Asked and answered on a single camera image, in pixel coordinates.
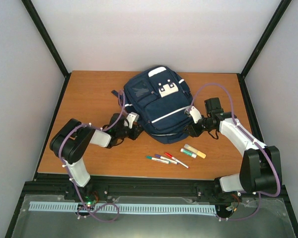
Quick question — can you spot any yellow highlighter pen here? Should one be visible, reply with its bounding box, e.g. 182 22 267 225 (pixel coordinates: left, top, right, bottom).
184 144 206 159

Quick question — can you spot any navy blue student backpack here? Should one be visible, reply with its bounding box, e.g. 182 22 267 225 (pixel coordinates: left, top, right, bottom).
124 65 193 144

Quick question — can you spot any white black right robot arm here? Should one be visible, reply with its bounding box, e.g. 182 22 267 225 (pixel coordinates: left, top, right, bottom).
184 98 282 197

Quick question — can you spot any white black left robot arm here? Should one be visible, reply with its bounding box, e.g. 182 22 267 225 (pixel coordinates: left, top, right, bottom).
50 113 143 200

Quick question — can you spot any green label glue stick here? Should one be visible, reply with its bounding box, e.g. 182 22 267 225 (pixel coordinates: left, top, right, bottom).
180 148 197 158

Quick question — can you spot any green capped marker pen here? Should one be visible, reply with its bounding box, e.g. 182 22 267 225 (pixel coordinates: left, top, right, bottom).
146 156 170 164

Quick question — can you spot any red capped marker pen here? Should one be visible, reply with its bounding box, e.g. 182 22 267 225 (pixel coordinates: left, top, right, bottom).
164 152 189 169

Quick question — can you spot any purple capped marker pen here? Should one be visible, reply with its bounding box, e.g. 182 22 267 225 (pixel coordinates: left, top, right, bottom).
155 154 178 165

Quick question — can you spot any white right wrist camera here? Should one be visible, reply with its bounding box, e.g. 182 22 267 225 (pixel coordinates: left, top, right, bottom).
185 106 202 124

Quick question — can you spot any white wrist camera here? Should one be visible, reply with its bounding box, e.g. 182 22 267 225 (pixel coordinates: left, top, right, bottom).
126 112 139 129
185 106 202 124

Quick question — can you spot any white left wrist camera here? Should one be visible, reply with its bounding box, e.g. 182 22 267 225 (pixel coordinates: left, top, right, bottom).
126 112 139 129

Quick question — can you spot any light blue slotted cable duct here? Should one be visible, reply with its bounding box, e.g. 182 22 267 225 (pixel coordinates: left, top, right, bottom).
28 201 217 216

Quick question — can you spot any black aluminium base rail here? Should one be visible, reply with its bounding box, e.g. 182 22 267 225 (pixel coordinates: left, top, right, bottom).
22 174 286 206

